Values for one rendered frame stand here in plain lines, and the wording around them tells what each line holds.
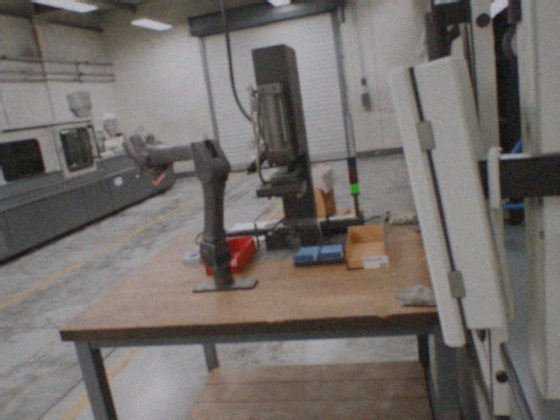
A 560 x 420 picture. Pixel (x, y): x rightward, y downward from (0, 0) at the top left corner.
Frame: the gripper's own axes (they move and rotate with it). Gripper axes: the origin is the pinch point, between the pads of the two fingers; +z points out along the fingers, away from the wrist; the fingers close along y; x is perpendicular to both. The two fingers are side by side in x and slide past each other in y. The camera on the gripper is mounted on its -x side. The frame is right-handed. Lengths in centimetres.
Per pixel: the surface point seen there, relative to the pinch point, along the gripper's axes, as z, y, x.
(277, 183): 13.7, -20.5, 31.5
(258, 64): 14.8, -47.0, -4.5
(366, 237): 15, -30, 68
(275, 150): 11.2, -29.3, 23.1
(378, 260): -8, -32, 75
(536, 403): -85, -50, 99
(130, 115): 894, 352, -524
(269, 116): 9.7, -36.9, 13.4
